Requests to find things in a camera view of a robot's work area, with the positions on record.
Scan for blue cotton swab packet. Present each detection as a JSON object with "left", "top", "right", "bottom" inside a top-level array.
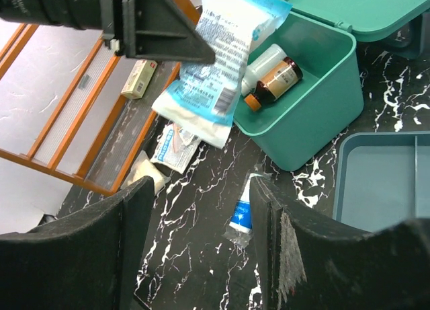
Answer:
[{"left": 152, "top": 0, "right": 293, "bottom": 149}]

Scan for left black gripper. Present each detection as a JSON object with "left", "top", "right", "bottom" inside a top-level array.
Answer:
[{"left": 1, "top": 0, "right": 215, "bottom": 64}]

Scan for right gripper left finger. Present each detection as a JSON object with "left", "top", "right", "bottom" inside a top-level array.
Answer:
[{"left": 1, "top": 177, "right": 155, "bottom": 309}]

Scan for dark blue divided tray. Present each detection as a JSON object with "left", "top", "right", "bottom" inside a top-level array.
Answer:
[{"left": 333, "top": 131, "right": 429, "bottom": 232}]

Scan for yellow item on rack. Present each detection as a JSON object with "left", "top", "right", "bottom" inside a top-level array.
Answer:
[{"left": 120, "top": 60, "right": 158, "bottom": 100}]

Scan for orange wooden rack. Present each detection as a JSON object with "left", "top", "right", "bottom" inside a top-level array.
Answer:
[{"left": 0, "top": 0, "right": 202, "bottom": 196}]

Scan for amber bottle orange label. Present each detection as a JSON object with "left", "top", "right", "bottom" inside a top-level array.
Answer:
[{"left": 244, "top": 56, "right": 303, "bottom": 112}]

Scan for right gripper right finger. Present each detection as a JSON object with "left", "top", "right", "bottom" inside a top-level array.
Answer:
[{"left": 249, "top": 176, "right": 429, "bottom": 309}]

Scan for green medicine box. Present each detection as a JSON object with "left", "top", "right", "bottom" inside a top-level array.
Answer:
[{"left": 234, "top": 0, "right": 429, "bottom": 171}]

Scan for clear bag cotton balls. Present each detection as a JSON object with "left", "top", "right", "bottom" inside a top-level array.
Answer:
[{"left": 120, "top": 151, "right": 170, "bottom": 195}]

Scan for small white blue bottle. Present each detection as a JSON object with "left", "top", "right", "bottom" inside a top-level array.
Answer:
[{"left": 223, "top": 172, "right": 271, "bottom": 249}]

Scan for white plastic medicine bottle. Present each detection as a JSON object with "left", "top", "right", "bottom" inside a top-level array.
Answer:
[{"left": 241, "top": 44, "right": 286, "bottom": 97}]

